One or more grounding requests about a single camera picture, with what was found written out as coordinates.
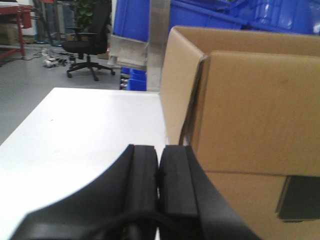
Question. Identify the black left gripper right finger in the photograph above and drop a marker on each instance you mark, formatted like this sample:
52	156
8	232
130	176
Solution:
188	198

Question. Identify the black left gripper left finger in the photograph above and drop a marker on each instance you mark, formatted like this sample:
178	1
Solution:
128	184

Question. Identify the brown EcoFlow cardboard box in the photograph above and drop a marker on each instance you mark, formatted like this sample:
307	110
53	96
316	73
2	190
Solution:
248	104

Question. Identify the small blue bins low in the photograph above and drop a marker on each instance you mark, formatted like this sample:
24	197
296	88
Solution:
133	79

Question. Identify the black office chair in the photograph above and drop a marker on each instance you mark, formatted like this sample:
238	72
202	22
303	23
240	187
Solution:
92	42

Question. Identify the stacked blue crates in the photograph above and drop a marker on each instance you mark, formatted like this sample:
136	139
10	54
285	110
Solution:
283	16

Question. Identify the green potted plant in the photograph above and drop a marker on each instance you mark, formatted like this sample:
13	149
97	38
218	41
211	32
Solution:
84	10

